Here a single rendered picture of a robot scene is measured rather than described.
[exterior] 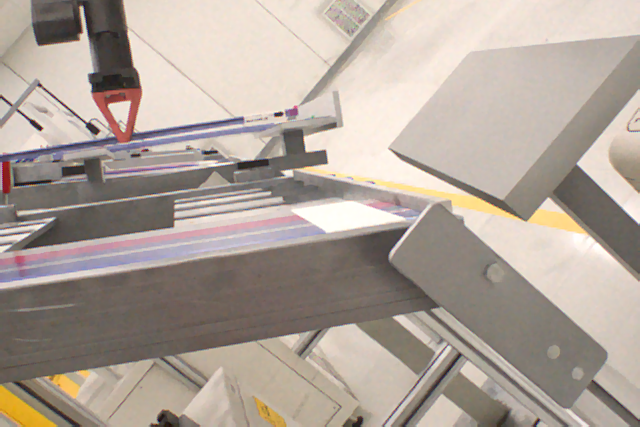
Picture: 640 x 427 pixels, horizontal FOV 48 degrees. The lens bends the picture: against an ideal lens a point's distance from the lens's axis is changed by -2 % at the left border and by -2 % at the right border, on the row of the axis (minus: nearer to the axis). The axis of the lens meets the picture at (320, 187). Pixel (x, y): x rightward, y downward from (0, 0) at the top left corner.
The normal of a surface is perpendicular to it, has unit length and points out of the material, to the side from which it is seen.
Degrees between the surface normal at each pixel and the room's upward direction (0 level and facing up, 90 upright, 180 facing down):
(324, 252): 90
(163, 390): 90
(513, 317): 90
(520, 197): 90
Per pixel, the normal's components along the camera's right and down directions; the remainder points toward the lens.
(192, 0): 0.19, 0.06
